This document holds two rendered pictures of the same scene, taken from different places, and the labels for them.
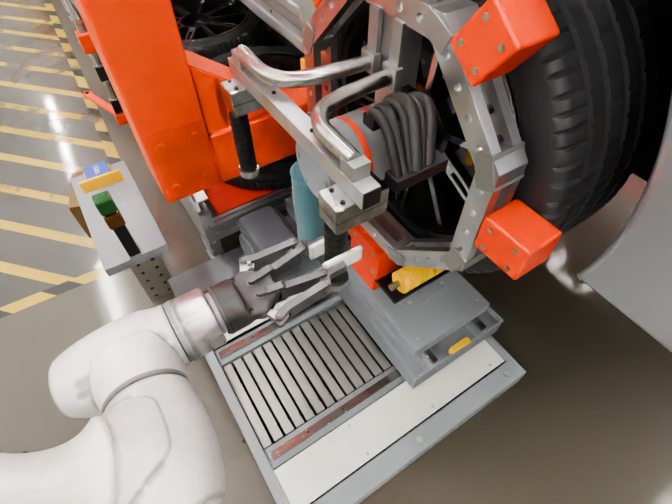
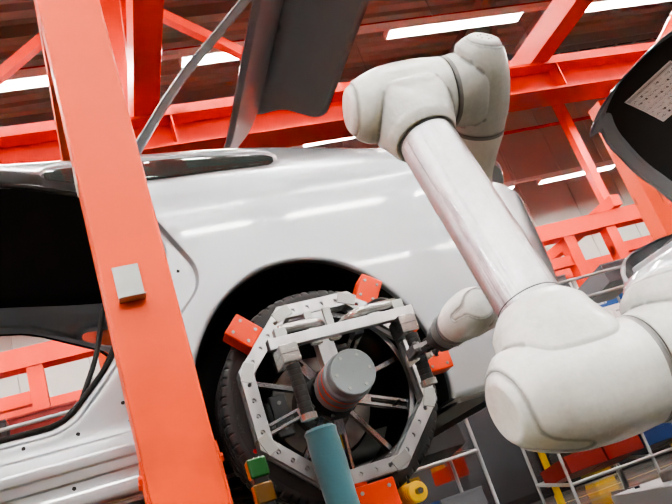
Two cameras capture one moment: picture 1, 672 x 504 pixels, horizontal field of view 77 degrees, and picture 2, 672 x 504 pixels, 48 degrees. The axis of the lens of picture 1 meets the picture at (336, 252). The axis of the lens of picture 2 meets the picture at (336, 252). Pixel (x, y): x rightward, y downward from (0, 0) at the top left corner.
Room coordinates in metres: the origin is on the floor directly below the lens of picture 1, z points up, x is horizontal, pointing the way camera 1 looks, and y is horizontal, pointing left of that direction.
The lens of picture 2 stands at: (0.10, 1.99, 0.47)
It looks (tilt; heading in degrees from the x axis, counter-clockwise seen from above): 20 degrees up; 282
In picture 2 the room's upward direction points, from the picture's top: 19 degrees counter-clockwise
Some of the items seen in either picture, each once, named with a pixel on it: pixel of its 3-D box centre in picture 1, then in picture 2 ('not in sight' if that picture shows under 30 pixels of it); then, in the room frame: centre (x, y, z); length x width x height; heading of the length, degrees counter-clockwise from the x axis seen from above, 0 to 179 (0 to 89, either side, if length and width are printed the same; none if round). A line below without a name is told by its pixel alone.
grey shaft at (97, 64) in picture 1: (105, 76); not in sight; (1.91, 1.10, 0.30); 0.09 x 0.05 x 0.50; 33
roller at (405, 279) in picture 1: (436, 261); (404, 496); (0.64, -0.25, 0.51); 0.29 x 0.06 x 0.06; 123
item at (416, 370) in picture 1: (408, 296); not in sight; (0.78, -0.25, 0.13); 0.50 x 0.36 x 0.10; 33
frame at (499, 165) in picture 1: (389, 137); (337, 387); (0.69, -0.10, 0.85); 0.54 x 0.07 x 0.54; 33
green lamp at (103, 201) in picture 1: (104, 203); (257, 468); (0.72, 0.55, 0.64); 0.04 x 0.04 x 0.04; 33
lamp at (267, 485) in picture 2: (113, 217); (263, 493); (0.72, 0.55, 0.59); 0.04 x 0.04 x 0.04; 33
